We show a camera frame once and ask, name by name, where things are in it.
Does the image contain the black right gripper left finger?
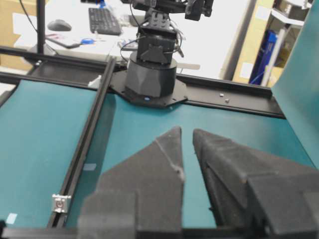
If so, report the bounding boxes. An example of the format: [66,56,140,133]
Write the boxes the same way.
[77,126,185,239]

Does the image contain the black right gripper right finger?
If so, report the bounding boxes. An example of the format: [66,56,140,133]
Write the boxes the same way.
[193,129,319,239]

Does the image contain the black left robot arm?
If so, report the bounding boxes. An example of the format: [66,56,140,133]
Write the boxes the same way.
[110,0,213,108]

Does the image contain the white tape patch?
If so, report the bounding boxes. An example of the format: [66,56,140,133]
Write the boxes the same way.
[83,163,97,171]

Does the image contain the teal backdrop sheet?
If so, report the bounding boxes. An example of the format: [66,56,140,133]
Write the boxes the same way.
[272,0,319,168]

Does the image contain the cardboard box stack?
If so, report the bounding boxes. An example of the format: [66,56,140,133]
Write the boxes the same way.
[219,0,313,87]

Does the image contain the black keyboard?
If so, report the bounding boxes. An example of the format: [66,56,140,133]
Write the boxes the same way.
[88,8,122,36]

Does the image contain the black computer mouse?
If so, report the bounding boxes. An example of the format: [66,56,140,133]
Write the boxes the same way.
[47,19,72,31]

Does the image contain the black monitor stand pole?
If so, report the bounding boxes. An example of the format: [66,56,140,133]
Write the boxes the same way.
[23,0,57,56]

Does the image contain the silver metal corner bracket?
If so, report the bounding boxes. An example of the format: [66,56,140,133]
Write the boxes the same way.
[52,194,72,213]

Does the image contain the black aluminium rail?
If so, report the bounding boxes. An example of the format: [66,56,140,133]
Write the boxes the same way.
[46,56,117,229]

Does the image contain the black frame crossbar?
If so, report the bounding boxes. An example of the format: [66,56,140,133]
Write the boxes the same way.
[0,46,285,119]

